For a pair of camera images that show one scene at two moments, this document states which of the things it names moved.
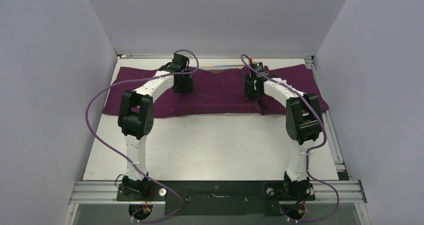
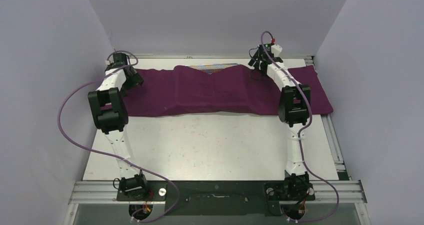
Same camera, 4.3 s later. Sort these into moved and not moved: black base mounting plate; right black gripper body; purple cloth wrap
Moved: right black gripper body
Not moved: purple cloth wrap; black base mounting plate
